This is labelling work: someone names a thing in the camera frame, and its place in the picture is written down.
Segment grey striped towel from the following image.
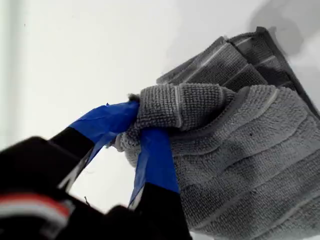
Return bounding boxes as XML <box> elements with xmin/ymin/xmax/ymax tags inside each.
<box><xmin>114</xmin><ymin>26</ymin><xmax>320</xmax><ymax>240</ymax></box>

